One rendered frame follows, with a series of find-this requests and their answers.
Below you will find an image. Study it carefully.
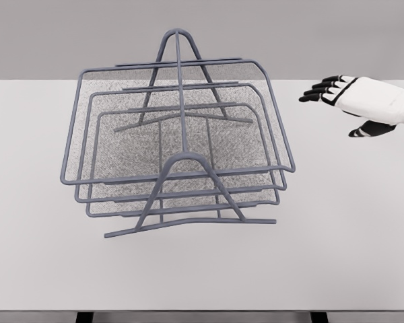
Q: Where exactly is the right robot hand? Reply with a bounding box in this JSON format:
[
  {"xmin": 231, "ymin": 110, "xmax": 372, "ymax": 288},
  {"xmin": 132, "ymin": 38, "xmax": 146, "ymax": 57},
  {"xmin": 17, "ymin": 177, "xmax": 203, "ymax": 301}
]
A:
[{"xmin": 298, "ymin": 74, "xmax": 404, "ymax": 139}]

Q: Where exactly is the grey wire rack frame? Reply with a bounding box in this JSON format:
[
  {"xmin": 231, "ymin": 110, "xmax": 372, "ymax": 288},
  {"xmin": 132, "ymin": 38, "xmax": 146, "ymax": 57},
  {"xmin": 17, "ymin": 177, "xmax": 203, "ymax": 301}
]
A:
[{"xmin": 104, "ymin": 29, "xmax": 277, "ymax": 240}]

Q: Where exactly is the grey mesh folder tray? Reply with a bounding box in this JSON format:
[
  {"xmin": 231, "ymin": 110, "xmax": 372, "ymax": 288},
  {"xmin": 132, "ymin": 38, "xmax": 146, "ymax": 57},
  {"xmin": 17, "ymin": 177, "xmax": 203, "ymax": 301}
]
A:
[
  {"xmin": 85, "ymin": 102, "xmax": 280, "ymax": 218},
  {"xmin": 74, "ymin": 81, "xmax": 288, "ymax": 205},
  {"xmin": 59, "ymin": 58, "xmax": 297, "ymax": 187}
]

